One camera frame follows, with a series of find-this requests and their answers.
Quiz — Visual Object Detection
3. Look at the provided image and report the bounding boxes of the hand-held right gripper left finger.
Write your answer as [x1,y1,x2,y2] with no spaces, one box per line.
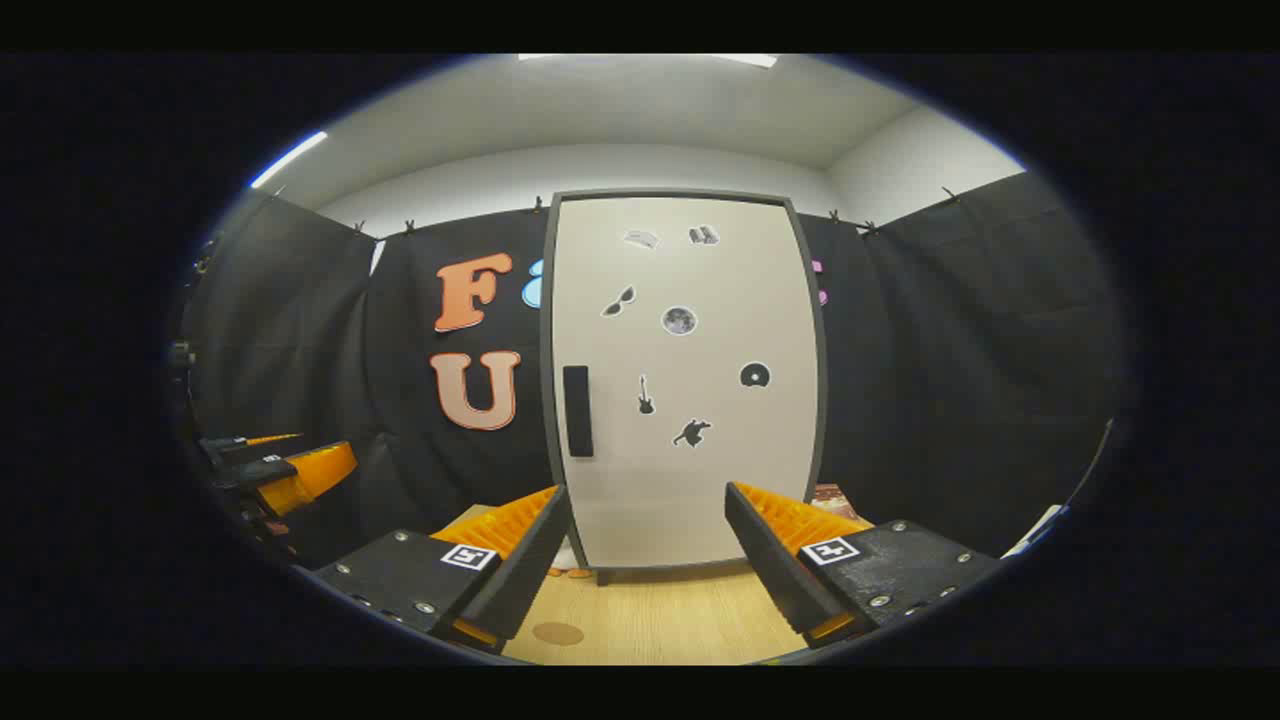
[300,485,571,656]

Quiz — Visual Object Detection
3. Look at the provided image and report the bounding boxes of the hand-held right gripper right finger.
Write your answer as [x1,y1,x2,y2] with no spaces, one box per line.
[725,482,1001,649]

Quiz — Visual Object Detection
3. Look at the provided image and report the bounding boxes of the black door handle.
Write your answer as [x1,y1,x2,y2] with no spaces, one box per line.
[562,365,596,459]

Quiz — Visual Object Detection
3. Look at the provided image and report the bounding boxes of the grey cabinet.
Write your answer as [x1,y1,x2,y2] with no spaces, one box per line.
[538,187,833,587]

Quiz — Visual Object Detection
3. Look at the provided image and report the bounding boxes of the penguin plush toy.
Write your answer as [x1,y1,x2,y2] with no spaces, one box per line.
[545,540,596,581]

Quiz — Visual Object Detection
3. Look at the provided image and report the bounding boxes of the black backdrop cloth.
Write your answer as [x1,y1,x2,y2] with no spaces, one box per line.
[175,170,1131,571]

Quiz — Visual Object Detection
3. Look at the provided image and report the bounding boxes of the ceiling light strip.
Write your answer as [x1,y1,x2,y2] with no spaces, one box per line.
[250,130,329,189]

